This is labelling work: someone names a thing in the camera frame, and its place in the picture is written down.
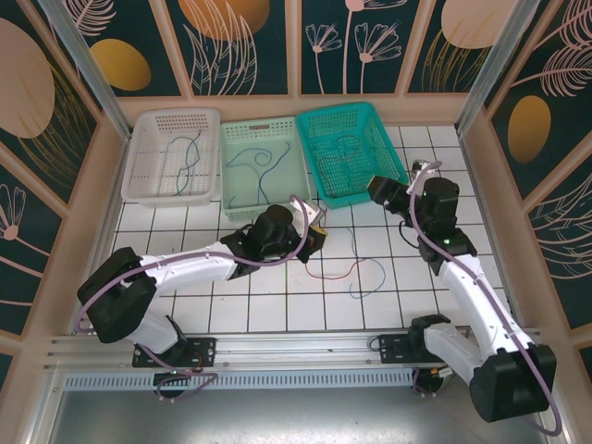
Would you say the thin red wire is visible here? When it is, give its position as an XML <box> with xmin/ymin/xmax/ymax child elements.
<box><xmin>306</xmin><ymin>256</ymin><xmax>373</xmax><ymax>282</ymax></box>

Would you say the thin black wire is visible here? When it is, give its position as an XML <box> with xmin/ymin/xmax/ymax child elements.
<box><xmin>318</xmin><ymin>134</ymin><xmax>371</xmax><ymax>195</ymax></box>

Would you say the teal plastic basket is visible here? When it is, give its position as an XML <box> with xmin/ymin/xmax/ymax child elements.
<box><xmin>294</xmin><ymin>101</ymin><xmax>411</xmax><ymax>210</ymax></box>

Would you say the mint green plastic basket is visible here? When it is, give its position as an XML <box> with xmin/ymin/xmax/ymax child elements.
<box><xmin>219</xmin><ymin>116</ymin><xmax>312</xmax><ymax>223</ymax></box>

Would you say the white plastic basket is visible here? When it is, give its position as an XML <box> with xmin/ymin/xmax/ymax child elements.
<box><xmin>120</xmin><ymin>108</ymin><xmax>222</xmax><ymax>209</ymax></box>

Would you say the grey metal sheet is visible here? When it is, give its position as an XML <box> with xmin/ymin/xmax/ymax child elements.
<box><xmin>45</xmin><ymin>387</ymin><xmax>570</xmax><ymax>444</ymax></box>

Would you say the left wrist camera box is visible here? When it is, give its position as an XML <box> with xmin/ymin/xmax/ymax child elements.
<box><xmin>290</xmin><ymin>193</ymin><xmax>328</xmax><ymax>228</ymax></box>

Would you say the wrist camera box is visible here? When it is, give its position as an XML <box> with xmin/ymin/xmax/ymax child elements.
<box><xmin>290</xmin><ymin>193</ymin><xmax>328</xmax><ymax>228</ymax></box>
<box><xmin>410</xmin><ymin>159</ymin><xmax>441</xmax><ymax>181</ymax></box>

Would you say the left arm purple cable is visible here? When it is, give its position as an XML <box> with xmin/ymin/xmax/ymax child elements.
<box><xmin>73</xmin><ymin>193</ymin><xmax>311</xmax><ymax>403</ymax></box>

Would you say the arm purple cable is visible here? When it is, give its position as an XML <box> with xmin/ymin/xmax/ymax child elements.
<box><xmin>409</xmin><ymin>161</ymin><xmax>563</xmax><ymax>438</ymax></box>
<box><xmin>73</xmin><ymin>193</ymin><xmax>311</xmax><ymax>403</ymax></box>

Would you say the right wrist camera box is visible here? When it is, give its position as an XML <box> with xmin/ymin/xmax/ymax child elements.
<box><xmin>410</xmin><ymin>159</ymin><xmax>441</xmax><ymax>181</ymax></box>

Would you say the aluminium side rail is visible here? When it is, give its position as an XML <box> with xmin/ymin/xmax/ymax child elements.
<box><xmin>457</xmin><ymin>131</ymin><xmax>542</xmax><ymax>334</ymax></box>
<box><xmin>43</xmin><ymin>133</ymin><xmax>135</xmax><ymax>366</ymax></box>

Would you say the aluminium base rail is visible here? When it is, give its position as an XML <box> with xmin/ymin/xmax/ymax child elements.
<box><xmin>43</xmin><ymin>327</ymin><xmax>549</xmax><ymax>371</ymax></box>

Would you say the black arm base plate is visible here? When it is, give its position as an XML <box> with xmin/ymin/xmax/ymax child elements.
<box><xmin>377</xmin><ymin>332</ymin><xmax>445</xmax><ymax>366</ymax></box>
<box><xmin>132</xmin><ymin>337</ymin><xmax>218</xmax><ymax>369</ymax></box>

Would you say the grey slotted cable duct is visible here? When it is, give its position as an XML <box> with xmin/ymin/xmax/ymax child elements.
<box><xmin>62</xmin><ymin>372</ymin><xmax>417</xmax><ymax>389</ymax></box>

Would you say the aluminium frame post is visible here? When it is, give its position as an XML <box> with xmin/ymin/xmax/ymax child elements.
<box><xmin>455</xmin><ymin>0</ymin><xmax>549</xmax><ymax>135</ymax></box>
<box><xmin>39</xmin><ymin>0</ymin><xmax>135</xmax><ymax>142</ymax></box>

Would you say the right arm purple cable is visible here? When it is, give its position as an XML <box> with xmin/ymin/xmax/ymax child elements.
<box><xmin>409</xmin><ymin>161</ymin><xmax>563</xmax><ymax>438</ymax></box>

